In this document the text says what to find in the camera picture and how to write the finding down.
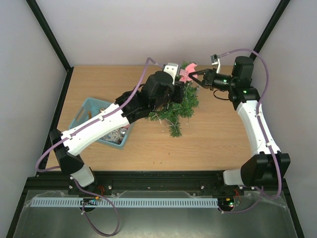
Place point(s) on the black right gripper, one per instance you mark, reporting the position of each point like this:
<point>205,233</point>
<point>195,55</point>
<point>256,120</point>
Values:
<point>206,79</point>

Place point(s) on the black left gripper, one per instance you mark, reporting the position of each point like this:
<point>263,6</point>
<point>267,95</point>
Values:
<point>178,98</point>

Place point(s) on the pink felt bow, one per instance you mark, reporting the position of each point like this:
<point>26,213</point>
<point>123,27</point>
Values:
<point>184,73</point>

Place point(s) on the small green christmas tree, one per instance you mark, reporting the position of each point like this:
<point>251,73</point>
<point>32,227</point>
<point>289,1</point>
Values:
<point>171,114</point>

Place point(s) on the light blue perforated basket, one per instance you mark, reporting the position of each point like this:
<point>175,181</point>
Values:
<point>90,109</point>

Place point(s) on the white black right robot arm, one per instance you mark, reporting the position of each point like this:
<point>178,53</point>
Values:
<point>267,165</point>

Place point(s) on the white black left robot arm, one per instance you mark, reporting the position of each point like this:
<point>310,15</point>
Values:
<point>159,89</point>

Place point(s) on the white snowflake red ornament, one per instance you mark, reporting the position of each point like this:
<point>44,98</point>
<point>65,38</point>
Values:
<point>113,138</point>

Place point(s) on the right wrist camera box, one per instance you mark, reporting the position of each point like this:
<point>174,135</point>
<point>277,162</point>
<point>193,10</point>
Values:
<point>215,61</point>

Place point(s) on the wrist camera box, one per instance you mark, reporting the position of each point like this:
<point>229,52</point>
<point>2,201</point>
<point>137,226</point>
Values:
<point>172,69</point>
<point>215,61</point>

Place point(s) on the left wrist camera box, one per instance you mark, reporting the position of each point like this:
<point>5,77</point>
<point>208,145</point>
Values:
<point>172,69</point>

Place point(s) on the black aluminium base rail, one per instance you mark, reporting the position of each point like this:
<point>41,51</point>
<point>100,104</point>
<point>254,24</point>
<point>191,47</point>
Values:
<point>199,183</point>

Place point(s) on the black right frame post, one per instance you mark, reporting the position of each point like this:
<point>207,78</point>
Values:
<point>281,7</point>

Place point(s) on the black frame post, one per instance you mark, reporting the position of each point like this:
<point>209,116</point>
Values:
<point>33,5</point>
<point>281,7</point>

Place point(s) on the light blue slotted cable duct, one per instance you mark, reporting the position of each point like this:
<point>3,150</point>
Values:
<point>126,202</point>

